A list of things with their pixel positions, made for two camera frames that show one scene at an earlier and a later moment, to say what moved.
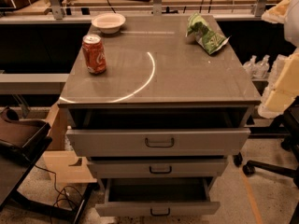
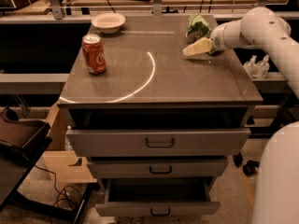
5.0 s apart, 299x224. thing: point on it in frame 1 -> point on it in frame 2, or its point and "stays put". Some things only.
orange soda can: (94, 53) stays put
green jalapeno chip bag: (210, 40) stays put
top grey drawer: (162, 142) stays put
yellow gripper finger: (287, 87) -> (226, 36)
